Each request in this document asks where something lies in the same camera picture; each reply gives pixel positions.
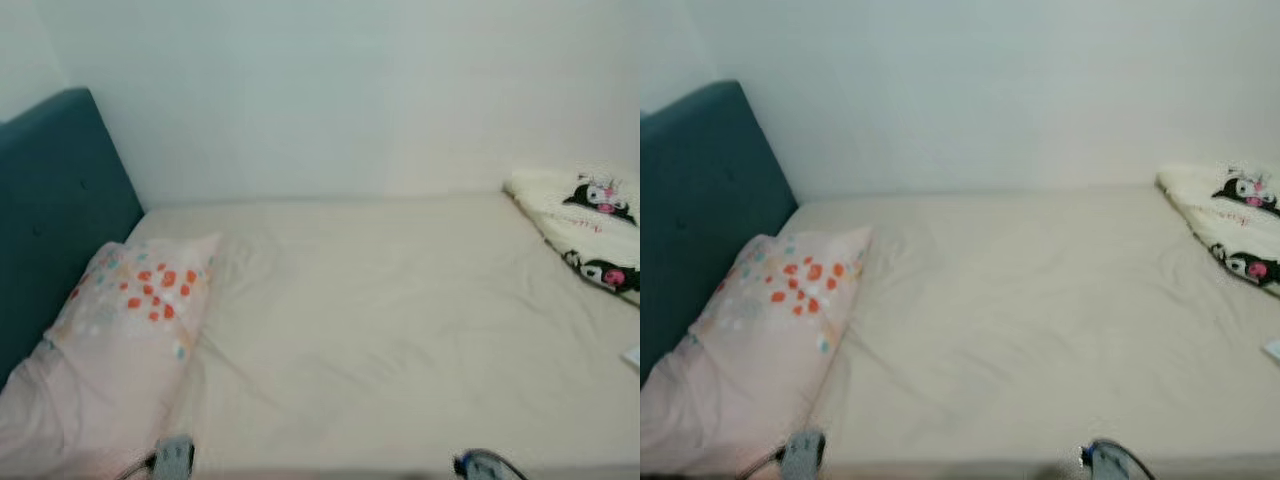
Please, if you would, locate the cream cartoon print blanket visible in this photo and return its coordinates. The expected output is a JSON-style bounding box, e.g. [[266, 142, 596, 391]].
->
[[502, 166, 640, 303], [1156, 162, 1280, 298]]

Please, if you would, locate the pink floral print pillow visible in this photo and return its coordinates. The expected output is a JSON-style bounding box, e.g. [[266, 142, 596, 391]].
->
[[640, 224, 874, 477], [0, 233, 222, 480]]

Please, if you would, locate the cream bed mattress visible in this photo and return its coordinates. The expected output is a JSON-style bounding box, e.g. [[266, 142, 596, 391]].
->
[[790, 183, 1280, 467], [125, 189, 640, 473]]

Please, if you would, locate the blue upholstered headboard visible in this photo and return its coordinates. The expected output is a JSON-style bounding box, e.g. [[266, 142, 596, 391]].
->
[[640, 80, 800, 383], [0, 87, 147, 387]]

